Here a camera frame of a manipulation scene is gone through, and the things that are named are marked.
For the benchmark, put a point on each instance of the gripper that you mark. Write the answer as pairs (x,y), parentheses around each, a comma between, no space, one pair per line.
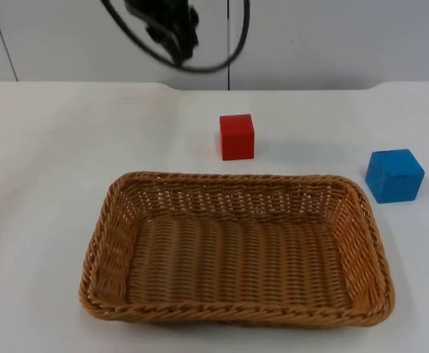
(173,31)

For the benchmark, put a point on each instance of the blue cube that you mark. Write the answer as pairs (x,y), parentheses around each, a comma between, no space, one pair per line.
(394,176)

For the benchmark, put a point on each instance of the brown wicker basket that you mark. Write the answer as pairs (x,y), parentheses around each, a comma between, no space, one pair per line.
(232,257)

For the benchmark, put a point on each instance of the red cube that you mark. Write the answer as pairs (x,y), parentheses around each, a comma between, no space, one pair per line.
(237,138)

